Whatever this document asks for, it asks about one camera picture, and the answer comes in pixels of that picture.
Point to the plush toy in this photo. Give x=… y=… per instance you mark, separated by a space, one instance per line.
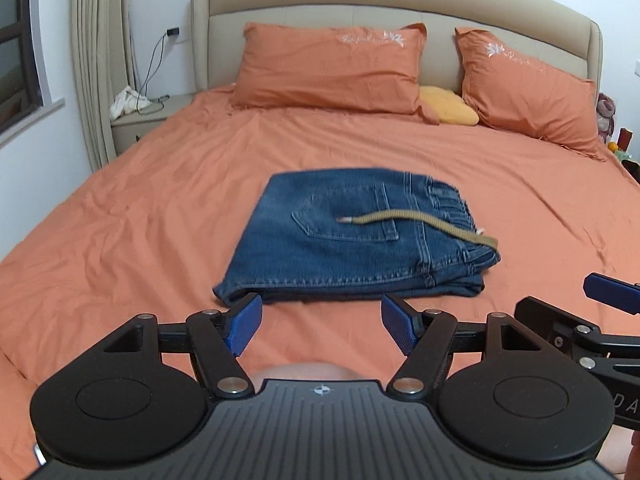
x=606 y=115

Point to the white crumpled cloth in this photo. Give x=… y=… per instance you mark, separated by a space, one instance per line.
x=127 y=102

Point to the beige nightstand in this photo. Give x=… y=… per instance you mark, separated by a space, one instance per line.
x=145 y=127

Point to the red box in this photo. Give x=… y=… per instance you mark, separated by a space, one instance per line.
x=625 y=139

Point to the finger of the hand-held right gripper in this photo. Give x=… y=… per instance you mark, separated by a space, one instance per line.
x=615 y=292
x=560 y=330

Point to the orange bed cover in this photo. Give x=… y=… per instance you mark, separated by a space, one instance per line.
x=150 y=210

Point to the blue denim pants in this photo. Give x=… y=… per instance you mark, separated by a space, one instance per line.
x=325 y=250

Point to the dark framed window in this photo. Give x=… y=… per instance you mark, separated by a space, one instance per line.
x=15 y=35

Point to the yellow cushion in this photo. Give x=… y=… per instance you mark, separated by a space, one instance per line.
x=450 y=107

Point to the beige upholstered headboard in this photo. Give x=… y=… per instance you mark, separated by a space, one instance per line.
x=325 y=5

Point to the orange pillow with small embroidery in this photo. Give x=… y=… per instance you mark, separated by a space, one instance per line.
x=525 y=95

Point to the orange pillow with wide embroidery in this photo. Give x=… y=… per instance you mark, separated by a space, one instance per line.
x=330 y=70

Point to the beige curtain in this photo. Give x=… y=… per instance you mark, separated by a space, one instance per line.
x=100 y=60

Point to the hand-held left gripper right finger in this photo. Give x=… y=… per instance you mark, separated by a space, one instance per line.
x=397 y=322

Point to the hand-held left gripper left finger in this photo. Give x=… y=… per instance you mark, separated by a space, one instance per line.
x=245 y=322

